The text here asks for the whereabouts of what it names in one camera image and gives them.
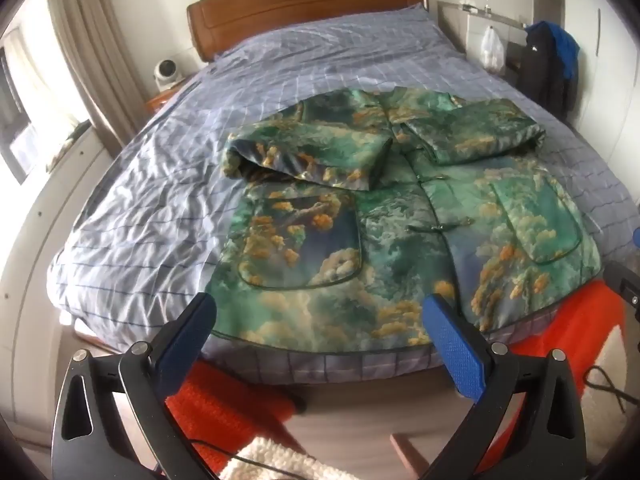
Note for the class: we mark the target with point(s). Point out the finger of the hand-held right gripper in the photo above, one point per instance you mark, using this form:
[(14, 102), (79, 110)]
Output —
[(622, 285)]

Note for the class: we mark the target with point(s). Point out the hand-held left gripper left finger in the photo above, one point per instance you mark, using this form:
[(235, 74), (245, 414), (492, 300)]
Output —
[(187, 340)]

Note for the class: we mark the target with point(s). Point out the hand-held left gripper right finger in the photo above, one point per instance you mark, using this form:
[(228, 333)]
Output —
[(457, 350)]

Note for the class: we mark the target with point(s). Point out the green cloud print jacket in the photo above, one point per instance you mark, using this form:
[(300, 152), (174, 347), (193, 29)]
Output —
[(400, 210)]

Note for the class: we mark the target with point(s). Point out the orange rug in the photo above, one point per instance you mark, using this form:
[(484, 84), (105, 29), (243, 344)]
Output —
[(560, 330)]

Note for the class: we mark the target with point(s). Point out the white fluffy cloth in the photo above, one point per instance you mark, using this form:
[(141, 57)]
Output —
[(272, 462)]

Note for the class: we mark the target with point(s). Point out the black and blue jacket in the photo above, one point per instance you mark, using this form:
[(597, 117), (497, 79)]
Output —
[(547, 67)]

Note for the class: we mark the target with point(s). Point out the wooden nightstand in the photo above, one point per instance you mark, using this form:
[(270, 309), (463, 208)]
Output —
[(161, 100)]

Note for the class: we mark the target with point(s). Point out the bed with checked blue sheet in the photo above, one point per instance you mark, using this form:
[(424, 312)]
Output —
[(250, 100)]

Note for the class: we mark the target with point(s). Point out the white plastic bag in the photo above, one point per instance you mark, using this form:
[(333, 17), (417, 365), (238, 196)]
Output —
[(491, 49)]

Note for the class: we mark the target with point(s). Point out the beige curtain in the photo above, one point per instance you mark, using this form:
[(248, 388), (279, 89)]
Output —
[(92, 45)]

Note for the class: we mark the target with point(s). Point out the wooden headboard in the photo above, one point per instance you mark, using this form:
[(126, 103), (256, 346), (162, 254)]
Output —
[(300, 5)]

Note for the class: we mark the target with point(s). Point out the grey wall shelf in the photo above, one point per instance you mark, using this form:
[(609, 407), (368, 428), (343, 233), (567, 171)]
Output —
[(480, 12)]

